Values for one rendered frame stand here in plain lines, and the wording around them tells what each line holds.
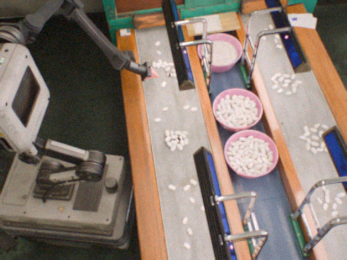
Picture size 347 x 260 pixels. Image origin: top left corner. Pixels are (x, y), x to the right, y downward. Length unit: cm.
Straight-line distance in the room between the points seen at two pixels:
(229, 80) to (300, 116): 47
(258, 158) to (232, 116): 29
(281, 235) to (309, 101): 76
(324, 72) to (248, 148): 67
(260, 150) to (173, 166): 46
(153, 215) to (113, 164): 57
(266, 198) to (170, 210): 48
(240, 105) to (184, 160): 46
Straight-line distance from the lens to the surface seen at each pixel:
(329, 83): 237
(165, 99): 221
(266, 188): 204
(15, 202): 240
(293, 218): 195
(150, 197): 190
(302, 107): 226
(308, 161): 208
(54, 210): 230
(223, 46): 249
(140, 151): 201
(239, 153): 203
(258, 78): 230
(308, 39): 257
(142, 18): 250
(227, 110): 216
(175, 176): 196
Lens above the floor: 251
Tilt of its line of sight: 58 degrees down
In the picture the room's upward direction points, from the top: 4 degrees counter-clockwise
